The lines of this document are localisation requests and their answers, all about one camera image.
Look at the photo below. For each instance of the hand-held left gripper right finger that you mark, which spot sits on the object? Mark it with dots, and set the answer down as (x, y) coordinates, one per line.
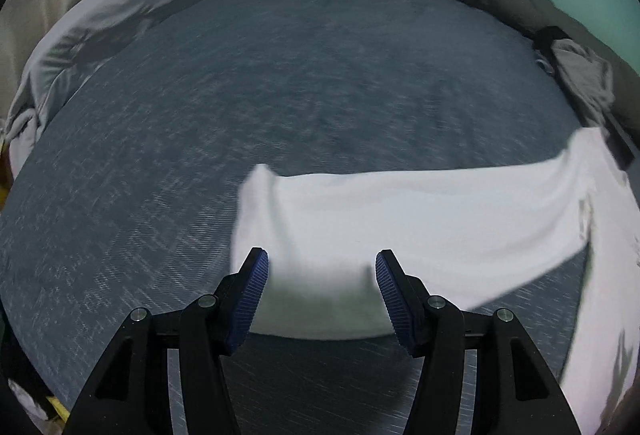
(395, 305)

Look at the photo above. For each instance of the light grey bed sheet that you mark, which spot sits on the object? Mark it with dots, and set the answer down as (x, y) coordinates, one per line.
(125, 5)

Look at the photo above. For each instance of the small light blue cloth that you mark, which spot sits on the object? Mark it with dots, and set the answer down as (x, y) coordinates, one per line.
(542, 65)

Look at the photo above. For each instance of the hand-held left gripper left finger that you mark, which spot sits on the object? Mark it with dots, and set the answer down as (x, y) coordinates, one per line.
(250, 300)

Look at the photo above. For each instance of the black garment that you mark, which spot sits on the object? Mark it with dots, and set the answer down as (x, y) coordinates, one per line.
(547, 37)

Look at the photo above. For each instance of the white long-sleeve shirt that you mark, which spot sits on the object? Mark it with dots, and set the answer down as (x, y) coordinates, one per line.
(400, 215)

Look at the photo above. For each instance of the grey crumpled garment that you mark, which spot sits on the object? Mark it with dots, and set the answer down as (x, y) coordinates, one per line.
(585, 75)

